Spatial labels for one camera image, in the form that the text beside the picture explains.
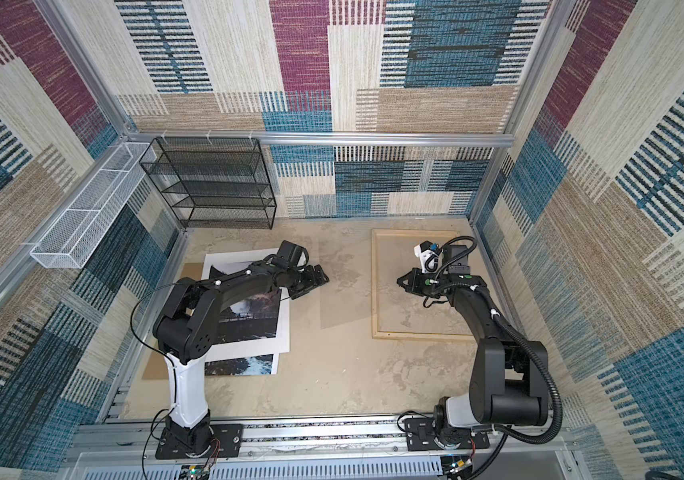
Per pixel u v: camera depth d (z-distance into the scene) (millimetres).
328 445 733
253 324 920
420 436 729
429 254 805
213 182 1114
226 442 730
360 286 1008
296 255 819
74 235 719
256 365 851
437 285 685
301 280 856
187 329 526
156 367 864
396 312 964
